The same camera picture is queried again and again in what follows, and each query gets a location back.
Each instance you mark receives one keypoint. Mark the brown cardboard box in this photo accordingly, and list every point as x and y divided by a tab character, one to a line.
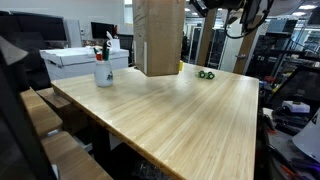
160	36

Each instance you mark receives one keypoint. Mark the white storage box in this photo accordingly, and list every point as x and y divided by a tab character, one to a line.
66	63

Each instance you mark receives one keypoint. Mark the small yellow toy brick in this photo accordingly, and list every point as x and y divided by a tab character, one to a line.
181	66

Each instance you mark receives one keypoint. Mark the green toy car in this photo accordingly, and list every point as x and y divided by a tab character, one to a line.
210	75

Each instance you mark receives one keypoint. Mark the white marker jar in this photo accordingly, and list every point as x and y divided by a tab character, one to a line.
103	75

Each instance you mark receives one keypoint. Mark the green marker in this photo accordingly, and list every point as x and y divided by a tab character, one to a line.
106	53

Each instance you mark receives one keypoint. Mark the red marker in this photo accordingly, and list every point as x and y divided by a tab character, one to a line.
99	56

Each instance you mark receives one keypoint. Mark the black computer monitor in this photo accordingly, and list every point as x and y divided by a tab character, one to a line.
101	30

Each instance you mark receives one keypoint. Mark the brown cardboard carton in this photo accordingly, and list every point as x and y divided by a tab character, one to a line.
63	103

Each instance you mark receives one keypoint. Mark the wooden bench plank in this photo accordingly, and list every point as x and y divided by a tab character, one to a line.
40	113
73	160

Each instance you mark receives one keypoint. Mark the black metal shelf rack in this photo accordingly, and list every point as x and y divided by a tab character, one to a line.
276	53

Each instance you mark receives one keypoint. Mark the white small device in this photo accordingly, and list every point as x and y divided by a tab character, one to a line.
295	107

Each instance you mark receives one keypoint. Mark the black mesh chair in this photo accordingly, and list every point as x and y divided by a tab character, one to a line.
300	86

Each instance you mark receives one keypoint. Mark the large black monitor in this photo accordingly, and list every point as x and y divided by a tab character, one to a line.
33	26

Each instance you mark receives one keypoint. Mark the black foreground stand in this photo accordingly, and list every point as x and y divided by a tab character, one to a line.
13	133

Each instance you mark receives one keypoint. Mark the ceiling light panel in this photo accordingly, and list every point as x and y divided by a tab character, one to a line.
307	6

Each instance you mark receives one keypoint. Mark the wooden post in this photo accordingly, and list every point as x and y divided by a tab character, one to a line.
206	40
245	53

